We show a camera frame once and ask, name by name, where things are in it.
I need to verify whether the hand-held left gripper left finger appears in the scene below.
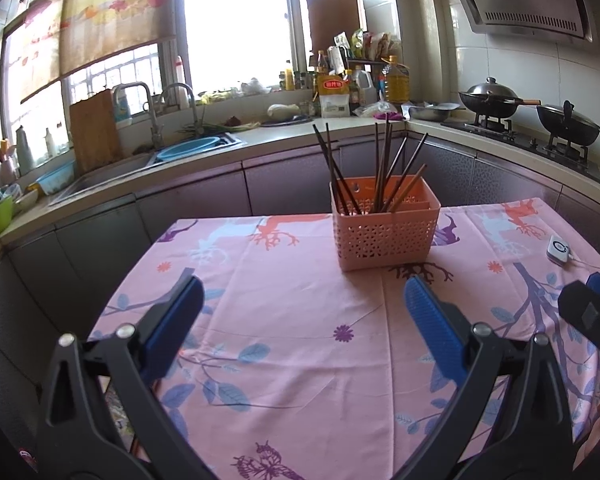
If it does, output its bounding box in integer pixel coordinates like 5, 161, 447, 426
36, 275, 216, 480

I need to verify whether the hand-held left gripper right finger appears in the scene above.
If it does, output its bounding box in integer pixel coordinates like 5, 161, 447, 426
404, 275, 576, 480

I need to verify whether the orange plastic basket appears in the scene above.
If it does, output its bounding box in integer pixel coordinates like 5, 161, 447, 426
329, 175, 442, 273

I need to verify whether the bundle of wooden chopsticks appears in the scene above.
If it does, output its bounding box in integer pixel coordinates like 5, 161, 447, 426
312, 115, 429, 216

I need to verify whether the small white round-button device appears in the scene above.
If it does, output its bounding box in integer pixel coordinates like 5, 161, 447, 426
546, 235, 572, 267

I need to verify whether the pink floral tablecloth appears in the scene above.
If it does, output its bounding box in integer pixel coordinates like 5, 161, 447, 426
87, 197, 600, 480

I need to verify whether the black gas stove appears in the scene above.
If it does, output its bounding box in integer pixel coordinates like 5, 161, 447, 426
440, 115, 600, 184

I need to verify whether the black wok with lid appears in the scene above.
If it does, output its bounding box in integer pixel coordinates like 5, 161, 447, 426
536, 101, 600, 147

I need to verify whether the steel kitchen sink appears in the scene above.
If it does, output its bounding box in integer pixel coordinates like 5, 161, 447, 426
47, 132, 248, 206

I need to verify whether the blue plastic basin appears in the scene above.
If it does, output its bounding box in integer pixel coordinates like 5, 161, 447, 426
155, 136, 221, 162

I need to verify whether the light blue bowl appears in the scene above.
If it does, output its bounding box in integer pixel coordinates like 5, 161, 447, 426
36, 160, 76, 196

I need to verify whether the tall steel faucet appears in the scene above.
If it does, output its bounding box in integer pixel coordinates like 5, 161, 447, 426
159, 82, 204, 136
111, 81, 166, 150

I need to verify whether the wooden cutting board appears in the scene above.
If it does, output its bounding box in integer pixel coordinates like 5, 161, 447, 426
69, 89, 123, 173

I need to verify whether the steel basin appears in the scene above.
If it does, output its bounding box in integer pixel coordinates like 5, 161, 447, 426
407, 102, 465, 122

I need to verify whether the blue white detergent bottle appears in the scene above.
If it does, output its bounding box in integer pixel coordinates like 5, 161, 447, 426
112, 91, 132, 123

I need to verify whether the clear plastic bag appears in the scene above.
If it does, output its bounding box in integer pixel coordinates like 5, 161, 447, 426
352, 101, 398, 119

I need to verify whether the pale green bottle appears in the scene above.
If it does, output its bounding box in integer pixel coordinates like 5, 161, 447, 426
15, 125, 35, 173

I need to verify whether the pink yellow toy figure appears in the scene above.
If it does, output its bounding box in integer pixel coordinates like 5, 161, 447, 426
0, 139, 18, 186

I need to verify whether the white radish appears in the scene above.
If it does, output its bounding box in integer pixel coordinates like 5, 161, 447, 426
266, 103, 301, 122

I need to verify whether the white bottle with red cap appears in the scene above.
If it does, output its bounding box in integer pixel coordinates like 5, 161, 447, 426
174, 55, 191, 108

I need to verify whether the yellow cooking oil bottle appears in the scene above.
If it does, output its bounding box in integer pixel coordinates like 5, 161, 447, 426
381, 55, 411, 103

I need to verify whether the white plastic jug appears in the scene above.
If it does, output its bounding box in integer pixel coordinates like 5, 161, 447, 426
350, 69, 376, 106

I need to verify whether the yellow and white box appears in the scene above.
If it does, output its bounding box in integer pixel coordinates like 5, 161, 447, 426
317, 74, 352, 118

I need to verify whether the pile of food packets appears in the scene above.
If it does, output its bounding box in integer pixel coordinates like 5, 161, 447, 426
332, 29, 403, 61

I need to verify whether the patterned window blind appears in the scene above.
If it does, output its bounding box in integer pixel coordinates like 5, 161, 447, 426
2, 0, 178, 103

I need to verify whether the black wok with wooden handle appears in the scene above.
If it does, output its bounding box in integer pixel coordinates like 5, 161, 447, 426
458, 77, 542, 116

